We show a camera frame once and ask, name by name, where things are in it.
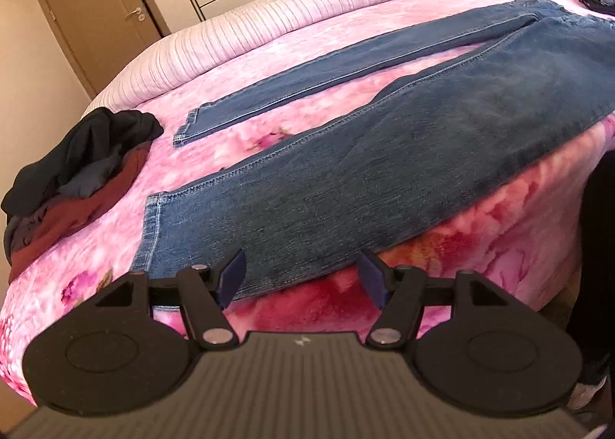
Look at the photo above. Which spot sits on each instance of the white striped duvet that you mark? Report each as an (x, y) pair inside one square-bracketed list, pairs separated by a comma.
[(189, 53)]

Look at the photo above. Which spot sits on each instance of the blue denim jeans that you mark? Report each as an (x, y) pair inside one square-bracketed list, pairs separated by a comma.
[(428, 145)]

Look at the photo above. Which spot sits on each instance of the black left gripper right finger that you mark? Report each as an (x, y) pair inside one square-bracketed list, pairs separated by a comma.
[(468, 341)]

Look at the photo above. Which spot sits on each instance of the pink fluffy floral blanket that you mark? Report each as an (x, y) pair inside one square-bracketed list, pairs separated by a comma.
[(524, 236)]

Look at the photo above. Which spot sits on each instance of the brown wooden door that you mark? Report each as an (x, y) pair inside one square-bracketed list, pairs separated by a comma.
[(100, 37)]

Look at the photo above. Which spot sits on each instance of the black and maroon clothes pile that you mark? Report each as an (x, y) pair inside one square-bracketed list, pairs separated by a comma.
[(79, 180)]

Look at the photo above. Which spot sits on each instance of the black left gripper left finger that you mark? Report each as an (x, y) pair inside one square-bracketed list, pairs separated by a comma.
[(135, 341)]

